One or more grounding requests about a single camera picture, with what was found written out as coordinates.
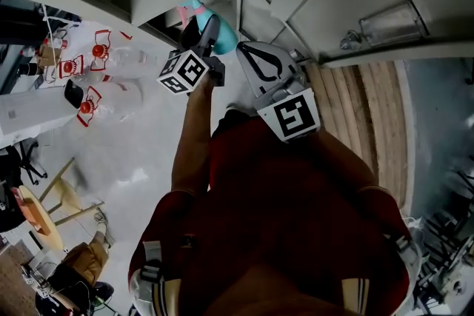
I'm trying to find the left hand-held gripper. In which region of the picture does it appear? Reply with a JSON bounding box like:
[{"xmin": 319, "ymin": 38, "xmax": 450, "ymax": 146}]
[{"xmin": 156, "ymin": 13, "xmax": 227, "ymax": 97}]

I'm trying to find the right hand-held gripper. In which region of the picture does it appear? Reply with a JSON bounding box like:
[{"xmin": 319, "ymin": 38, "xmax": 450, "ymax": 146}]
[{"xmin": 235, "ymin": 40, "xmax": 321, "ymax": 144}]

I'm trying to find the teal spray bottle pink trigger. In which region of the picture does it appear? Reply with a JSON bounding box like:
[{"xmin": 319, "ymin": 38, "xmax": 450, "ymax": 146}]
[{"xmin": 177, "ymin": 0, "xmax": 239, "ymax": 56}]

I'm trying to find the person's right forearm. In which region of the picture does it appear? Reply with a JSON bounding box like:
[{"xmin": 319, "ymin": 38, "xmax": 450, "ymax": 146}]
[{"xmin": 314, "ymin": 127, "xmax": 379, "ymax": 193}]

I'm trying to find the person's left forearm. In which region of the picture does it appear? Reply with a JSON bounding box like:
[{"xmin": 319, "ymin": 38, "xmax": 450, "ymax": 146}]
[{"xmin": 170, "ymin": 79, "xmax": 216, "ymax": 197}]

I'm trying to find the person's black trouser leg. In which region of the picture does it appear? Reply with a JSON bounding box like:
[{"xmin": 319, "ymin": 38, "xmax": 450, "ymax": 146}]
[{"xmin": 210, "ymin": 109, "xmax": 261, "ymax": 140}]

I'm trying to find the metal door latch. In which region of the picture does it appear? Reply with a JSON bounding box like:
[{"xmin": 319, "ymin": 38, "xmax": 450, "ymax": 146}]
[{"xmin": 339, "ymin": 29, "xmax": 362, "ymax": 51}]

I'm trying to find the wooden plank platform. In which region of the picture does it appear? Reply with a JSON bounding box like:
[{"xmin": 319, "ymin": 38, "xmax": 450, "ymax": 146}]
[{"xmin": 305, "ymin": 61, "xmax": 409, "ymax": 216}]

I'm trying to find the clear water jug red cap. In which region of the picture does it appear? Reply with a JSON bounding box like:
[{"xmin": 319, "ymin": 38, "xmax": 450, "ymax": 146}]
[
  {"xmin": 76, "ymin": 83, "xmax": 144, "ymax": 129},
  {"xmin": 58, "ymin": 54, "xmax": 112, "ymax": 86},
  {"xmin": 90, "ymin": 29, "xmax": 160, "ymax": 73}
]

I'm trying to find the person's red shirt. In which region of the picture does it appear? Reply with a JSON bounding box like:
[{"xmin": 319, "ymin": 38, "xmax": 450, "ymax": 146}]
[{"xmin": 127, "ymin": 109, "xmax": 424, "ymax": 316}]

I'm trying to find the clear plastic label holder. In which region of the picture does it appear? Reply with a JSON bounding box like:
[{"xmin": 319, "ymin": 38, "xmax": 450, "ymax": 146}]
[{"xmin": 358, "ymin": 0, "xmax": 431, "ymax": 50}]

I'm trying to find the black rounded device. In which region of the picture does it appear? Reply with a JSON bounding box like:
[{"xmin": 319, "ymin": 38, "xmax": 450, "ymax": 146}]
[{"xmin": 64, "ymin": 79, "xmax": 84, "ymax": 110}]

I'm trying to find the small brown cardboard box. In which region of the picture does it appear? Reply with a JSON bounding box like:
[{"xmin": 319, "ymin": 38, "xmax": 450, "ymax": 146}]
[{"xmin": 36, "ymin": 44, "xmax": 62, "ymax": 68}]

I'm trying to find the black thermos bottle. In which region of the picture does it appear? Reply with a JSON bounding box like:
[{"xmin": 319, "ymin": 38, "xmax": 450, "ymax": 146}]
[{"xmin": 18, "ymin": 62, "xmax": 40, "ymax": 77}]

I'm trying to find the wooden stool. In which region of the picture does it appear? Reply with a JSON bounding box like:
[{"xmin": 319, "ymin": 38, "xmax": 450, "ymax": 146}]
[{"xmin": 39, "ymin": 157, "xmax": 107, "ymax": 226}]

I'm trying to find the black office chair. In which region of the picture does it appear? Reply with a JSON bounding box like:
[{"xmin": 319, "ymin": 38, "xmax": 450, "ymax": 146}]
[{"xmin": 0, "ymin": 138, "xmax": 50, "ymax": 186}]

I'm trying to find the person's face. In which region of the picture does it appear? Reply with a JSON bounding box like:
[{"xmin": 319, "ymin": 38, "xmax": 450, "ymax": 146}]
[{"xmin": 207, "ymin": 272, "xmax": 356, "ymax": 316}]

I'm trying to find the black metal rack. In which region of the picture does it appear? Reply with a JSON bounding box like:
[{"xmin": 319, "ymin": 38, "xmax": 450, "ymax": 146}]
[{"xmin": 410, "ymin": 166, "xmax": 474, "ymax": 316}]

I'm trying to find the orange box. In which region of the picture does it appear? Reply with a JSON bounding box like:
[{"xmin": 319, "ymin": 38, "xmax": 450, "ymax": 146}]
[{"xmin": 10, "ymin": 186, "xmax": 51, "ymax": 236}]

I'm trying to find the round wooden table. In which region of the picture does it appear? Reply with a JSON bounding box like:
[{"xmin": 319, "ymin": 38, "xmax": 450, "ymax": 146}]
[{"xmin": 16, "ymin": 184, "xmax": 64, "ymax": 252}]

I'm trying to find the white cord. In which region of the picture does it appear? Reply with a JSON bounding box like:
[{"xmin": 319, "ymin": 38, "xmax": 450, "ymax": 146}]
[{"xmin": 41, "ymin": 3, "xmax": 81, "ymax": 75}]

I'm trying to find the grey harness strap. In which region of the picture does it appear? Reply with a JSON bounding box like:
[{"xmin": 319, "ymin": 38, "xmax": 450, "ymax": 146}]
[
  {"xmin": 141, "ymin": 240, "xmax": 164, "ymax": 284},
  {"xmin": 384, "ymin": 232, "xmax": 421, "ymax": 260}
]

